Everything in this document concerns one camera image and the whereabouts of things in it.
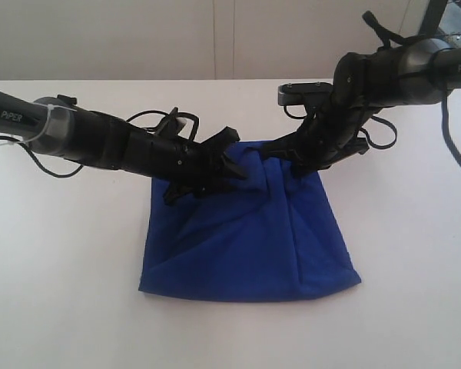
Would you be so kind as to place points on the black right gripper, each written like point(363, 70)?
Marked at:
point(331, 135)

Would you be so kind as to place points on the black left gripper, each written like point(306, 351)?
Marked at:
point(188, 167)

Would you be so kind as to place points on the blue towel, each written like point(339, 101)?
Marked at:
point(274, 239)

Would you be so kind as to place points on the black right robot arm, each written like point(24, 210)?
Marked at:
point(423, 73)

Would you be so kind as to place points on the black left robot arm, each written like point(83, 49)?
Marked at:
point(58, 127)

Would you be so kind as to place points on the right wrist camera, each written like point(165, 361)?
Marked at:
point(293, 94)

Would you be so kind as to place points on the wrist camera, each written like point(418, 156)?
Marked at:
point(173, 123)
point(293, 94)

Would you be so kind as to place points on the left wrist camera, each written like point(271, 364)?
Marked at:
point(173, 123)

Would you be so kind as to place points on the black window frame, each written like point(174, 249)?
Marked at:
point(432, 17)

